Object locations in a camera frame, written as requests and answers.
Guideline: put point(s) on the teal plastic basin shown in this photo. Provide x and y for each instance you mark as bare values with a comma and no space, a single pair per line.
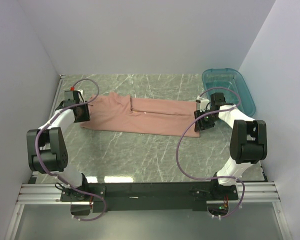
230,79

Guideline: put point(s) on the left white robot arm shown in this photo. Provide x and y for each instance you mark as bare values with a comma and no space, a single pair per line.
47,150

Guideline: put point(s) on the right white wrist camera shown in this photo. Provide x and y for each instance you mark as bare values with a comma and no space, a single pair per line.
203,103

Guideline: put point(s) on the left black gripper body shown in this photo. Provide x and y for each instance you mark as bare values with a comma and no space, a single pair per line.
85,115

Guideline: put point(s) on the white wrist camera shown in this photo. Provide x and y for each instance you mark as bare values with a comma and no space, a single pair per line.
77,94
203,103

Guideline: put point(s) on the aluminium frame rail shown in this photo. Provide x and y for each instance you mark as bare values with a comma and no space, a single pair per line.
47,194

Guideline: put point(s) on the pink printed t shirt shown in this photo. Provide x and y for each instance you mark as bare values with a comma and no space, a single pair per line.
118,113

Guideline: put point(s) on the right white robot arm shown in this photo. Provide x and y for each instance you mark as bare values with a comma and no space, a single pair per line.
248,143

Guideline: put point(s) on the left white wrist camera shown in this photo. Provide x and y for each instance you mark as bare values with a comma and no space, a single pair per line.
77,94

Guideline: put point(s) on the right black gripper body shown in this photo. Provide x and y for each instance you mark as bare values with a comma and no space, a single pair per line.
206,122

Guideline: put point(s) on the black base beam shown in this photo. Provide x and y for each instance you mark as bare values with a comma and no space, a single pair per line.
150,196

